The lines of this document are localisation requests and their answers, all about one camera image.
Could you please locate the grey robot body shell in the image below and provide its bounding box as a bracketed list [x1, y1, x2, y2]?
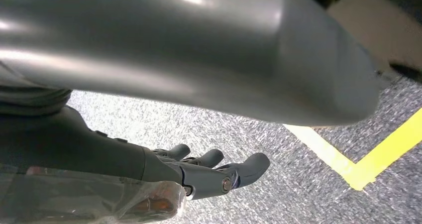
[0, 0, 380, 127]

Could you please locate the yellow floor tape outline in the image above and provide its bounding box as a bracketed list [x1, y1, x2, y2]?
[283, 108, 422, 192]

